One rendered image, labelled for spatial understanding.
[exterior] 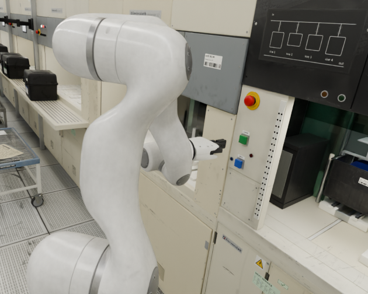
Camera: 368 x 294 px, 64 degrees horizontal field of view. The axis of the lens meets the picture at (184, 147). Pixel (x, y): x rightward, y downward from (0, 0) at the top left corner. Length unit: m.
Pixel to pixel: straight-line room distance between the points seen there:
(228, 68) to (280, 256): 0.72
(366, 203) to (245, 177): 0.52
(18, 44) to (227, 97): 4.29
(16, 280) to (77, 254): 1.73
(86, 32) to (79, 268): 0.37
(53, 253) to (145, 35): 0.38
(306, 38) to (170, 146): 0.53
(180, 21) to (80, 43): 0.98
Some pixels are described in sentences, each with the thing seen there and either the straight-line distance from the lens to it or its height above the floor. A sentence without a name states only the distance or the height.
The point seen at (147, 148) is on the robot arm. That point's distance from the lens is 0.83.
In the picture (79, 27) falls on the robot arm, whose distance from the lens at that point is 0.50.
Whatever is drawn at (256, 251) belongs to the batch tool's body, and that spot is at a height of 0.79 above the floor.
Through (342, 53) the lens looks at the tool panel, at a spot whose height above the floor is 1.55.
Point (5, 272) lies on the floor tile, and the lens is 2.34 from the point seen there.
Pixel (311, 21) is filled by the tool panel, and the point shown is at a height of 1.62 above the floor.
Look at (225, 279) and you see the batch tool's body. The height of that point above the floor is 0.55.
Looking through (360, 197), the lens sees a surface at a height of 1.00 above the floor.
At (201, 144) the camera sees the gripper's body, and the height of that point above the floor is 1.22.
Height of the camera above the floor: 1.54
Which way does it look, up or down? 21 degrees down
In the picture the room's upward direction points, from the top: 7 degrees clockwise
